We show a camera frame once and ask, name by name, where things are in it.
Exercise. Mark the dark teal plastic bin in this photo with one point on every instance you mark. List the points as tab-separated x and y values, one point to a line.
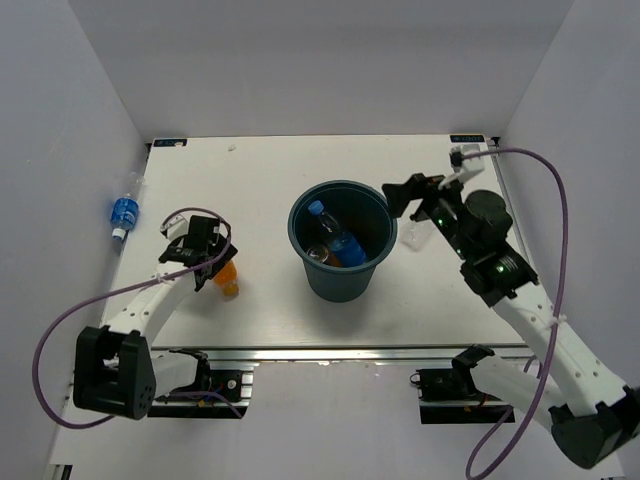
360	209

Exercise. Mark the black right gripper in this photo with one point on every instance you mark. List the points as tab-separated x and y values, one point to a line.
416	187

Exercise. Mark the right blue table sticker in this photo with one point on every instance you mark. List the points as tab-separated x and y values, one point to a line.
466	138

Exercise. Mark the orange juice bottle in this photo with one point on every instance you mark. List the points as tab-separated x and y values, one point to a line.
227	281

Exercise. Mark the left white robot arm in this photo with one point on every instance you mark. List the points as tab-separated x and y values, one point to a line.
115	370

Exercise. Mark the blue table sticker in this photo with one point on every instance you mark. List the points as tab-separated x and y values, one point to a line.
466	138
169	143

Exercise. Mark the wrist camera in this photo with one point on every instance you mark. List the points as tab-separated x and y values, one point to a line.
175	227
463	169

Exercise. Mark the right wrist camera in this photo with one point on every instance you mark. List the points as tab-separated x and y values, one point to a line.
463	169

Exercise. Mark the clear bottle blue label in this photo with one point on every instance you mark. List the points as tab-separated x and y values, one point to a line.
126	208

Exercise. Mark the left blue table sticker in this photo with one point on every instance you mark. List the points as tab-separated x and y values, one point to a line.
169	143

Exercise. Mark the blue label water bottle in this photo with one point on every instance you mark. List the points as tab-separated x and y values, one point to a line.
338	239

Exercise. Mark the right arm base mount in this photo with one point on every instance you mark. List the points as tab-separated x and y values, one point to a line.
448	396

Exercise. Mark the crushed clear plastic bottle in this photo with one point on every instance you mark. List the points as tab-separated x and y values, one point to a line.
414	235

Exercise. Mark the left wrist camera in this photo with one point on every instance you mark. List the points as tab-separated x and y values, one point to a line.
175	227

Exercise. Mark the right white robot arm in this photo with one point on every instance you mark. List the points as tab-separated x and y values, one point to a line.
589	411

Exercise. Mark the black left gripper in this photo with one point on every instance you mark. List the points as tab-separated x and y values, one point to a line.
218	265

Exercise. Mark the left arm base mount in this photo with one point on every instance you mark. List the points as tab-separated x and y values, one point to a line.
191	385

